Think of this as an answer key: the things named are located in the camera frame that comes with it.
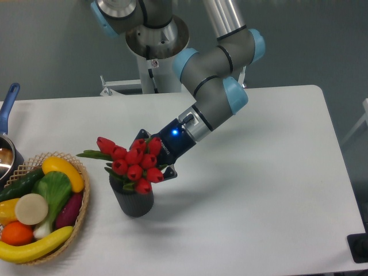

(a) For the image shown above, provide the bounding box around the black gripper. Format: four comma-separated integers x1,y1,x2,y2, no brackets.
130,119,196,181

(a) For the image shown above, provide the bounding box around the red tulip bouquet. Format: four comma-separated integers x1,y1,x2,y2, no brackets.
77,137,167,194

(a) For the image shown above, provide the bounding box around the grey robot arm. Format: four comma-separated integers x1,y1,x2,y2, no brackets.
91,1,265,180

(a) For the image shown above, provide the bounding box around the dark grey ribbed vase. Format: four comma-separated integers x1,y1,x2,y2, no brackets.
109,176,154,217

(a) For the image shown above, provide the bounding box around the green bok choy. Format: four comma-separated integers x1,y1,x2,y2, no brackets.
32,171,71,240

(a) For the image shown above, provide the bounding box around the purple sweet potato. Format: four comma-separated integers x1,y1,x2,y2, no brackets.
55,193,83,229

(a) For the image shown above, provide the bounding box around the woven wicker basket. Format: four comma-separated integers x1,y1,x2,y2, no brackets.
1,152,90,265

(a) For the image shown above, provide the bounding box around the beige round slice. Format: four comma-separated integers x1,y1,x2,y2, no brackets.
14,193,48,225

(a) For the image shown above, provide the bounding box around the green cucumber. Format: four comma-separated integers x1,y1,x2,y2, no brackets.
1,168,44,202

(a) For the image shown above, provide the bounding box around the yellow pepper left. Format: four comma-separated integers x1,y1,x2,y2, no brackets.
0,198,19,225

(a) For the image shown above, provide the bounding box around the orange fruit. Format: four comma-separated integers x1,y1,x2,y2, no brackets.
1,221,33,246

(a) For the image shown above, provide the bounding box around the yellow banana front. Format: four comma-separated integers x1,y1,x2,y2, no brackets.
1,226,74,264

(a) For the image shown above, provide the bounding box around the white furniture leg right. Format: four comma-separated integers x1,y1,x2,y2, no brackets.
342,98,367,146

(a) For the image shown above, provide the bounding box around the black device table corner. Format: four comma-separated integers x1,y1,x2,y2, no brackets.
347,233,367,263

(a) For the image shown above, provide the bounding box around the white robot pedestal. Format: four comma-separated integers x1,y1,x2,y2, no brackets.
136,56,182,94

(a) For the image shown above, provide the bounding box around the white metal base frame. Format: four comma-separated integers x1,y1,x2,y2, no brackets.
99,66,247,97

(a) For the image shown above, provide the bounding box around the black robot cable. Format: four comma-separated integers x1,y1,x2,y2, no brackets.
145,45,159,94

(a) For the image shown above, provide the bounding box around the blue handled saucepan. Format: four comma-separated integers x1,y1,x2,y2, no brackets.
1,83,24,190

